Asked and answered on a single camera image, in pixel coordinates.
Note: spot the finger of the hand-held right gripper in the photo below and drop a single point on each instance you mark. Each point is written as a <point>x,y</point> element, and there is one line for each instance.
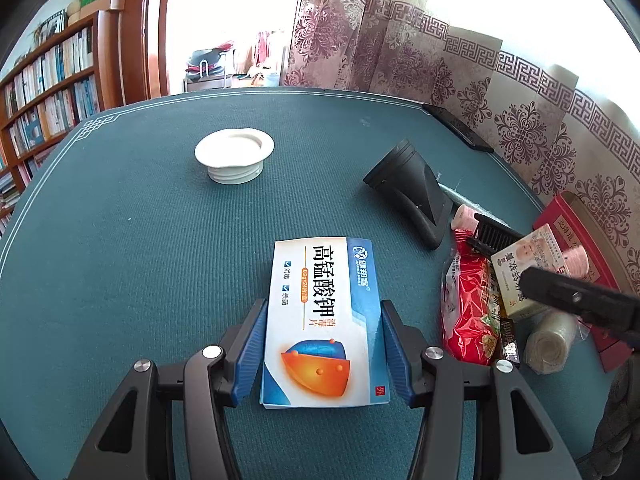
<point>575,295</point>

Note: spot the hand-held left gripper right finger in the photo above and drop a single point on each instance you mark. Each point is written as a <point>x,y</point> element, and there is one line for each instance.
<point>400,355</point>

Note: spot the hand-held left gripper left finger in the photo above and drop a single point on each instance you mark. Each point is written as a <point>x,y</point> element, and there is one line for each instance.
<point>247,355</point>

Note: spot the beige and green medicine box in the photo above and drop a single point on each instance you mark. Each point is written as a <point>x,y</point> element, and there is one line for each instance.
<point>510,262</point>

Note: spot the red snack packet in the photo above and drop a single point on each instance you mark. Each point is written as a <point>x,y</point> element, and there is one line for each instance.
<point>467,310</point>

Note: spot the red tin container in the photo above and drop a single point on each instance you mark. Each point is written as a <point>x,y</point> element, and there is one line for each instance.
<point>570,210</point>

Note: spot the blue and white medicine box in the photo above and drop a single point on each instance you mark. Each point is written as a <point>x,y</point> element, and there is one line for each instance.
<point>320,310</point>

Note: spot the black comb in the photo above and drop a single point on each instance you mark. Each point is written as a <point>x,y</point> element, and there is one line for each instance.
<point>495,237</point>

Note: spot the clear plastic wrap roll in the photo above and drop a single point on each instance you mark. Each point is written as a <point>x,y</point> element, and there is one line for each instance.
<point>547,345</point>

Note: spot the grey cloth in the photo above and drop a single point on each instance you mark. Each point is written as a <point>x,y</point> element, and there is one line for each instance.
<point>620,410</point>

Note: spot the black hair dryer nozzle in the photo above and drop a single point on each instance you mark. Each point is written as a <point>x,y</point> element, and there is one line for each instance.
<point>415,185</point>

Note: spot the black phone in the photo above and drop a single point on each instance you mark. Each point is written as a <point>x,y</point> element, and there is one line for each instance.
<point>457,127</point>

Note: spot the white plastic flange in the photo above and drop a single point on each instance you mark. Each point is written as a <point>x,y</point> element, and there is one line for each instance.
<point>215,152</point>

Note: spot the patterned purple curtain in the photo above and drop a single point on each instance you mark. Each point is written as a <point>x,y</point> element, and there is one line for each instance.
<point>400,35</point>

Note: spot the wooden bookshelf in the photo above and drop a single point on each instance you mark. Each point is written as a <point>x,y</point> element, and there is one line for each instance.
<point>107,60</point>

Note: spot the rows of books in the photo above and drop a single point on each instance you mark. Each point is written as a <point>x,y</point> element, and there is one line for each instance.
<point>55,80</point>

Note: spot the wooden door frame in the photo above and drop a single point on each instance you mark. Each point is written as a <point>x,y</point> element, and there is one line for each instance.
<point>145,35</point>

